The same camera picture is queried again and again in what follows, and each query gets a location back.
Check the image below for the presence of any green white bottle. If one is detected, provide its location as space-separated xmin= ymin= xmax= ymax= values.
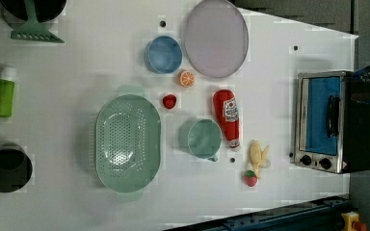
xmin=0 ymin=66 xmax=16 ymax=117

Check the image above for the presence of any red apple toy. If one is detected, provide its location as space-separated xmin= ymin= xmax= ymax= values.
xmin=244 ymin=170 xmax=257 ymax=187

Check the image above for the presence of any blue bowl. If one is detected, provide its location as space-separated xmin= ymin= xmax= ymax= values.
xmin=144 ymin=36 xmax=183 ymax=74

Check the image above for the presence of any orange slice toy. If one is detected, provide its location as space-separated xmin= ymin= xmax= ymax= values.
xmin=179 ymin=70 xmax=195 ymax=88

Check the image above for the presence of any peeled banana toy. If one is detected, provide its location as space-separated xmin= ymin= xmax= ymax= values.
xmin=250 ymin=141 xmax=271 ymax=179

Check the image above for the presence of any green spatula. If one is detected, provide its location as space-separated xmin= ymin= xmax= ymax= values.
xmin=11 ymin=0 xmax=64 ymax=43

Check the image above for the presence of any lilac round plate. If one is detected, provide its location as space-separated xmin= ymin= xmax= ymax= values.
xmin=184 ymin=0 xmax=249 ymax=78

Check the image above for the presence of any black cylinder container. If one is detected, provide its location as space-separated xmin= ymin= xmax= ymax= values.
xmin=0 ymin=145 xmax=33 ymax=193

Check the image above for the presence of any red plush ketchup bottle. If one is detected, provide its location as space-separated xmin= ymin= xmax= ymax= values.
xmin=213 ymin=90 xmax=240 ymax=151

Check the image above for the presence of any green cup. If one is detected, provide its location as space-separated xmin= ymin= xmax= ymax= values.
xmin=186 ymin=119 xmax=222 ymax=162

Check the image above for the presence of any green oval strainer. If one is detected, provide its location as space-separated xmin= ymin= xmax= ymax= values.
xmin=94 ymin=86 xmax=161 ymax=203

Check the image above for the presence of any black pot top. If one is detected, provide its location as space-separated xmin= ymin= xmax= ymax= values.
xmin=0 ymin=0 xmax=66 ymax=22

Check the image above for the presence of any silver toaster oven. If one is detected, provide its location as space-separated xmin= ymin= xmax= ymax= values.
xmin=294 ymin=71 xmax=370 ymax=174

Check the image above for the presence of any yellow red clamp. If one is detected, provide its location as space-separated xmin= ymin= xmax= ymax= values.
xmin=341 ymin=212 xmax=368 ymax=231

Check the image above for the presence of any blue rail frame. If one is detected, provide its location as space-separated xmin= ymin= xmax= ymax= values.
xmin=166 ymin=196 xmax=352 ymax=231

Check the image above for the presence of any red strawberry toy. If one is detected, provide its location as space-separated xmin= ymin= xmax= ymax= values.
xmin=163 ymin=94 xmax=177 ymax=110

